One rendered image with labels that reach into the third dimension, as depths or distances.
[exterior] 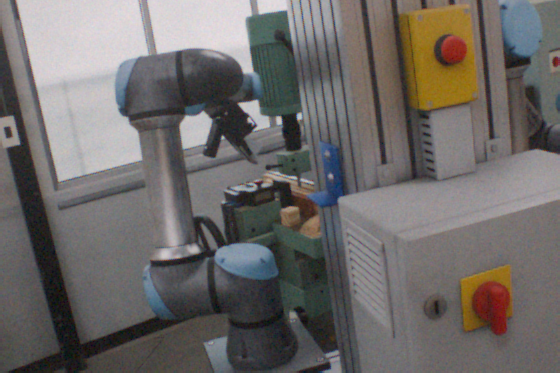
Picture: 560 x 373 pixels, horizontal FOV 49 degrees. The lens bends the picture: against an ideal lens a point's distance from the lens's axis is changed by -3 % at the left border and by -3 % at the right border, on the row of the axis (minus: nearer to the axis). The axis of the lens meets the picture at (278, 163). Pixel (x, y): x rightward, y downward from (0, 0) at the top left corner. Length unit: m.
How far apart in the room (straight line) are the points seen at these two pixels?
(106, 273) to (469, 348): 2.60
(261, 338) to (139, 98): 0.53
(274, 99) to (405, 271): 1.24
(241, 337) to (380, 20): 0.70
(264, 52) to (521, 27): 0.90
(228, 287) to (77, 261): 2.00
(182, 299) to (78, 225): 1.92
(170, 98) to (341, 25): 0.49
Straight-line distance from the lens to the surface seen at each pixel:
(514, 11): 1.22
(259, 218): 1.87
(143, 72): 1.26
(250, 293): 1.24
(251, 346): 1.29
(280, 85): 1.89
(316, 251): 1.72
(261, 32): 1.89
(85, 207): 3.14
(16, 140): 2.93
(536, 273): 0.82
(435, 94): 0.87
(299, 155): 1.98
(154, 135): 1.26
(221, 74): 1.26
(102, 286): 3.25
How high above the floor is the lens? 1.48
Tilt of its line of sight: 13 degrees down
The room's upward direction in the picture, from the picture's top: 9 degrees counter-clockwise
